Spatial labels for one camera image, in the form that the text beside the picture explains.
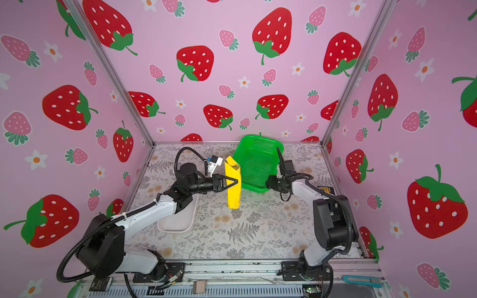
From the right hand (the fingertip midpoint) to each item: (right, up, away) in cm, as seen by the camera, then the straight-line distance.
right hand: (269, 183), depth 94 cm
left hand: (-16, +3, -23) cm, 28 cm away
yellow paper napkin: (-17, 0, -22) cm, 28 cm away
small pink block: (-30, -36, -25) cm, 53 cm away
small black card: (-69, -36, -24) cm, 81 cm away
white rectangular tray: (-41, -16, -10) cm, 46 cm away
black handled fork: (-16, +10, -21) cm, 28 cm away
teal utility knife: (+37, -36, -23) cm, 56 cm away
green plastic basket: (-4, +13, +19) cm, 24 cm away
